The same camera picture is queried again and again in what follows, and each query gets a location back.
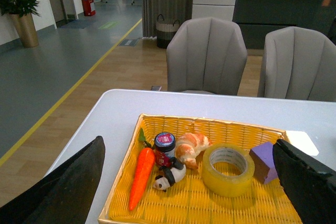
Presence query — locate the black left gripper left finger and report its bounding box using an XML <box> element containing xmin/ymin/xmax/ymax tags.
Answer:
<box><xmin>1</xmin><ymin>136</ymin><xmax>106</xmax><ymax>223</ymax></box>

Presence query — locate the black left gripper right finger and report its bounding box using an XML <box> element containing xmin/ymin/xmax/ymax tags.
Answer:
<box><xmin>272</xmin><ymin>139</ymin><xmax>335</xmax><ymax>223</ymax></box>

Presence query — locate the clear yellow tape roll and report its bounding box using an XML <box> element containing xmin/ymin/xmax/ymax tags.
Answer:
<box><xmin>201</xmin><ymin>143</ymin><xmax>255</xmax><ymax>198</ymax></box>

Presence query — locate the yellow woven basket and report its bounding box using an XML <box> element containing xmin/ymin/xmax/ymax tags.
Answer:
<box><xmin>98</xmin><ymin>114</ymin><xmax>301</xmax><ymax>223</ymax></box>

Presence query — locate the striped laundry basket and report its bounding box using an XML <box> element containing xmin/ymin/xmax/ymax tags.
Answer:
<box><xmin>155</xmin><ymin>14</ymin><xmax>180</xmax><ymax>49</ymax></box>

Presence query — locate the white paper card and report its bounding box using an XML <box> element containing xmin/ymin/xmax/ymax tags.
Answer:
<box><xmin>285</xmin><ymin>131</ymin><xmax>319</xmax><ymax>156</ymax></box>

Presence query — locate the purple foam block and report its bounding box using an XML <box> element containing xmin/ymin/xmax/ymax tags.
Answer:
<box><xmin>249</xmin><ymin>142</ymin><xmax>278</xmax><ymax>184</ymax></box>

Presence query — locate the orange toy carrot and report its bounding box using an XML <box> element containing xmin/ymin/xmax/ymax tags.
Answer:
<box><xmin>129</xmin><ymin>128</ymin><xmax>155</xmax><ymax>211</ymax></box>

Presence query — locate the panda figurine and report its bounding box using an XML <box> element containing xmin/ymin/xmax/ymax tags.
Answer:
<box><xmin>153</xmin><ymin>157</ymin><xmax>186</xmax><ymax>192</ymax></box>

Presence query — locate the dark jar with pink lid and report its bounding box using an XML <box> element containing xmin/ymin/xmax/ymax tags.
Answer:
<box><xmin>154</xmin><ymin>132</ymin><xmax>176</xmax><ymax>166</ymax></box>

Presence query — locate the right grey chair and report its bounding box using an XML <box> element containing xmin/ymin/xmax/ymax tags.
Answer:
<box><xmin>257</xmin><ymin>27</ymin><xmax>335</xmax><ymax>102</ymax></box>

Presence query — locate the grey chair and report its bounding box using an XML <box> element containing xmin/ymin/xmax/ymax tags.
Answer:
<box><xmin>257</xmin><ymin>27</ymin><xmax>335</xmax><ymax>102</ymax></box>
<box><xmin>166</xmin><ymin>17</ymin><xmax>248</xmax><ymax>95</ymax></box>

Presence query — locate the toy croissant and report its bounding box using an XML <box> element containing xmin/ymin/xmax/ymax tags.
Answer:
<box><xmin>175</xmin><ymin>133</ymin><xmax>212</xmax><ymax>169</ymax></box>

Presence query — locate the left grey chair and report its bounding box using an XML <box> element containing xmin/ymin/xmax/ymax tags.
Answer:
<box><xmin>166</xmin><ymin>17</ymin><xmax>248</xmax><ymax>95</ymax></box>

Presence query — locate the dark counter cabinet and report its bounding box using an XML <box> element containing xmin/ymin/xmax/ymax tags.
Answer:
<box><xmin>233</xmin><ymin>0</ymin><xmax>335</xmax><ymax>49</ymax></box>

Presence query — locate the potted plant in gold pot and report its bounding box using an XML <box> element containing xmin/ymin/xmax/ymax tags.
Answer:
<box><xmin>1</xmin><ymin>0</ymin><xmax>40</xmax><ymax>48</ymax></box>

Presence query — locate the red bin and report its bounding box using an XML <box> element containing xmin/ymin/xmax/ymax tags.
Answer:
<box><xmin>81</xmin><ymin>0</ymin><xmax>96</xmax><ymax>16</ymax></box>

